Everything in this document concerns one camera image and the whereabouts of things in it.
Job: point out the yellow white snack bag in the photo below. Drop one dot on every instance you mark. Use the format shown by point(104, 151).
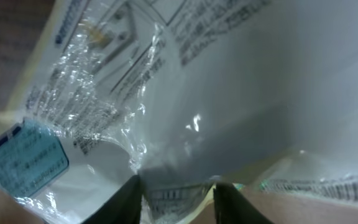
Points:
point(261, 95)

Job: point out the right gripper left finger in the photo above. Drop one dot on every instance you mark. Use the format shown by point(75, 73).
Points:
point(124, 207)

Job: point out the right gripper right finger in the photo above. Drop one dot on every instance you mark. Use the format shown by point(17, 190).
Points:
point(231, 207)

